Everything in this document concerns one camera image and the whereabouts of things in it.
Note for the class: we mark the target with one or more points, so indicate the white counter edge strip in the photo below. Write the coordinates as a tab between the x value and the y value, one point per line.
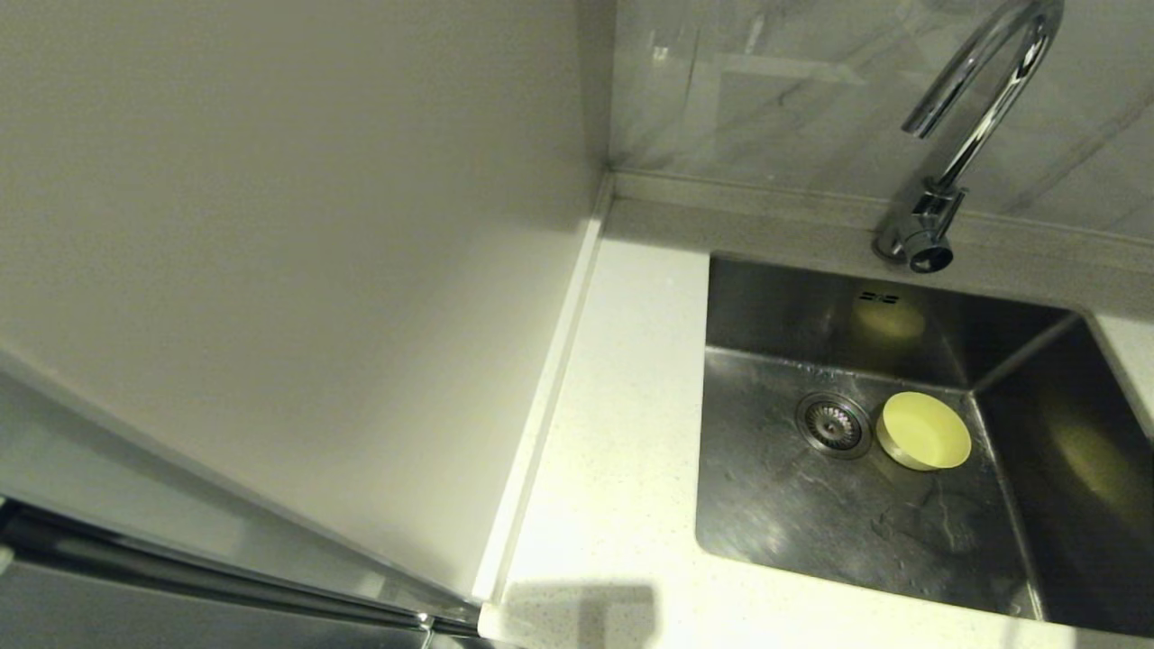
552	379

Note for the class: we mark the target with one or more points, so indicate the yellow bowl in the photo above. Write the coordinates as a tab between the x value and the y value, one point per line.
929	433

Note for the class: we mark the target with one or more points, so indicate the stainless steel sink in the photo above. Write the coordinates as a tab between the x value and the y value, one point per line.
811	523

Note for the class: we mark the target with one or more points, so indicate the chrome gooseneck faucet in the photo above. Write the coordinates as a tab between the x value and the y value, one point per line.
929	216

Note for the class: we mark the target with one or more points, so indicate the metal sink drain strainer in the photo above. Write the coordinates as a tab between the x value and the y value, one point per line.
833	425

